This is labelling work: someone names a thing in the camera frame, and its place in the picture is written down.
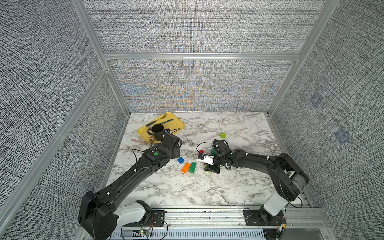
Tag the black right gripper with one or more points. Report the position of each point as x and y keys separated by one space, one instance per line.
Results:
x=209 y=167

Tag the blue square lego brick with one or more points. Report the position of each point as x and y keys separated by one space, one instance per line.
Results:
x=181 y=160

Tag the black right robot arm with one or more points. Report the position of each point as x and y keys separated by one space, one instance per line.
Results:
x=288 y=178

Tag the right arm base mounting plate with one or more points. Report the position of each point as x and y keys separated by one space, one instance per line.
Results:
x=255 y=217

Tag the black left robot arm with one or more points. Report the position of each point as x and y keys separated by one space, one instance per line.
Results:
x=97 y=210

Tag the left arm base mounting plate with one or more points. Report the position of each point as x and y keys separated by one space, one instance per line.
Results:
x=152 y=219

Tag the orange long lego brick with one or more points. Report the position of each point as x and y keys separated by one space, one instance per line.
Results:
x=186 y=168

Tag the black mug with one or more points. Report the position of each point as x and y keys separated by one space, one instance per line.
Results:
x=157 y=131

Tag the yellow plastic tray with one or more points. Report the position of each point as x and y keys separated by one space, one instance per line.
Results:
x=172 y=127

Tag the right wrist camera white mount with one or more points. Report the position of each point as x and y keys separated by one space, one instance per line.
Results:
x=209 y=160

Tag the aluminium front rail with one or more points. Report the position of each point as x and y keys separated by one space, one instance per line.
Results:
x=223 y=217

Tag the green handled knife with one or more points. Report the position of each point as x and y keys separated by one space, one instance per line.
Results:
x=165 y=122

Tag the pink handled fork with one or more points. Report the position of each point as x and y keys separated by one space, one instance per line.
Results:
x=138 y=141

